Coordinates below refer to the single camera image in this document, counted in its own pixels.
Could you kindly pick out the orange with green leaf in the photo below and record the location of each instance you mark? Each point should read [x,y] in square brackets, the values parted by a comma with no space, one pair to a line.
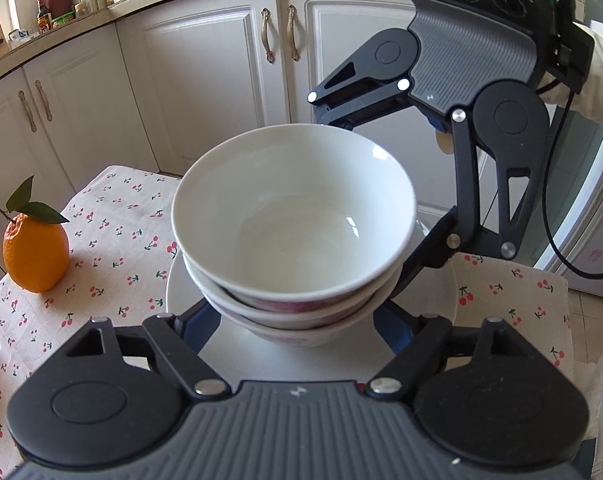
[36,255]

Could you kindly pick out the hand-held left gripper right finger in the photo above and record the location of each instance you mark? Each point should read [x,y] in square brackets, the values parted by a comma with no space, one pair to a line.
[394,330]

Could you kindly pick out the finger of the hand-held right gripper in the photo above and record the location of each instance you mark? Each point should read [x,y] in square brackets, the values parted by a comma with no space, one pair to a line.
[356,95]
[464,185]

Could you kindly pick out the cherry print tablecloth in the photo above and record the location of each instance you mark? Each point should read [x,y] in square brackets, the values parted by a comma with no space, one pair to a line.
[121,240]

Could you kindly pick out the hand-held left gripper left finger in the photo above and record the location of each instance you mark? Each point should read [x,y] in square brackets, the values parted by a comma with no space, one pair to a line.
[201,325]

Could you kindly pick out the white ceramic bowl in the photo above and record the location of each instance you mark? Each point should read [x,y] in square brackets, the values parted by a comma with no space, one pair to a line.
[201,280]
[301,337]
[291,210]

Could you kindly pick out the white kitchen cabinets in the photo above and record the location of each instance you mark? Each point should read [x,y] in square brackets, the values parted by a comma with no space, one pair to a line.
[206,60]

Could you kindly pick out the dark soy sauce bottle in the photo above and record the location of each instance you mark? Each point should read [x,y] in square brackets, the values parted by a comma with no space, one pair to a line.
[43,20]

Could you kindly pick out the white plate fruit print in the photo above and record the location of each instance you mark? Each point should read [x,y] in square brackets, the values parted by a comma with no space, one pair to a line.
[291,365]

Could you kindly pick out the person's right hand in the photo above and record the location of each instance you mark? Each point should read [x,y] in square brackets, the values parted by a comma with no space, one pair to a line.
[556,90]

